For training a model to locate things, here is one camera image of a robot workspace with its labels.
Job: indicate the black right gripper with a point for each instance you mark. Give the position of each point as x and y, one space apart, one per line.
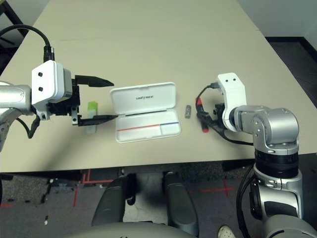
219 110

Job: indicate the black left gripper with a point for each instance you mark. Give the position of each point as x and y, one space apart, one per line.
62 106

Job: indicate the white eraser with green cap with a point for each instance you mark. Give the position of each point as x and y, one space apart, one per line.
92 109

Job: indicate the red black whiteboard marker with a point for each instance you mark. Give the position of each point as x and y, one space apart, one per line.
198 101

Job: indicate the small dark grey block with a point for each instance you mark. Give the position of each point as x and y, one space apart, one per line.
188 111

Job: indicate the white plastic pencil case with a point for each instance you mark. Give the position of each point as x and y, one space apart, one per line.
143 99

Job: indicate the red floor tape cross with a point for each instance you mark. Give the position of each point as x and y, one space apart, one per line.
225 189

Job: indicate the red floor tape lines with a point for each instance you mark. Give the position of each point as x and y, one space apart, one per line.
85 182

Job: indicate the grey robot right leg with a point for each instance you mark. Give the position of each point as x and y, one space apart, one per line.
178 200

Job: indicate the grey robot leg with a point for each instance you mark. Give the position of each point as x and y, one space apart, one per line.
111 200
178 200

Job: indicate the grey robot left leg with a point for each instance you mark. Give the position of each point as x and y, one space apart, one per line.
111 200

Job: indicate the white shoe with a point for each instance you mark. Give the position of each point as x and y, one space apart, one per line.
225 231

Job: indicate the black framed side table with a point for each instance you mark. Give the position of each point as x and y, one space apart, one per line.
11 12

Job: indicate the grey robot torso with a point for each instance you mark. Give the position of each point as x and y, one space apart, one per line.
123 231

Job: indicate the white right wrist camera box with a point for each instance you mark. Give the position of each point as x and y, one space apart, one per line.
232 94

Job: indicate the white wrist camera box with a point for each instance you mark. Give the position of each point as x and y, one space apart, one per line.
232 94
47 79

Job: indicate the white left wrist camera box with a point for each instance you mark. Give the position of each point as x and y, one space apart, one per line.
47 79

